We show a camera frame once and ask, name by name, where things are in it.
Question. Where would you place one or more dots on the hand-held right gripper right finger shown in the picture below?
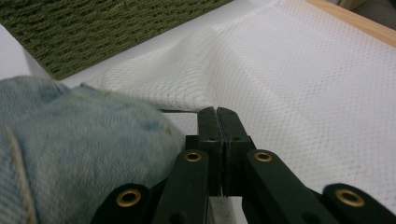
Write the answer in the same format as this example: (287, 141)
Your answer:
(232, 133)

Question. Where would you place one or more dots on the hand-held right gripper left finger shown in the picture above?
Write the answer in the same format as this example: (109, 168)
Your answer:
(210, 130)

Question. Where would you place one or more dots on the white mesh laundry bag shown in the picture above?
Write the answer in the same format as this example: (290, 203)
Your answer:
(295, 93)

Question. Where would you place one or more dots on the green woven basket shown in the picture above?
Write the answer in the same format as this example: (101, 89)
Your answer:
(93, 31)

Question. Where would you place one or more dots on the light blue denim jeans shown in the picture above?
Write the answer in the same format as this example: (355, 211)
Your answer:
(87, 149)

